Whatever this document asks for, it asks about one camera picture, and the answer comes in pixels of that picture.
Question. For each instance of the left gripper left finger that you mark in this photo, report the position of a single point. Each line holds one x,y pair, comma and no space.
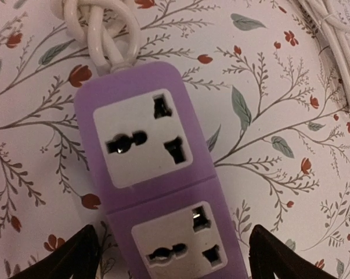
78,257

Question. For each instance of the floral patterned table mat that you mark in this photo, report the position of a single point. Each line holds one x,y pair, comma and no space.
268,96

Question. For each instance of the purple power strip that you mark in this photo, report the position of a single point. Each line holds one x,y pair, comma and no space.
151,165

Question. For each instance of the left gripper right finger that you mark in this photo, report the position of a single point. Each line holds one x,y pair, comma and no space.
270,258

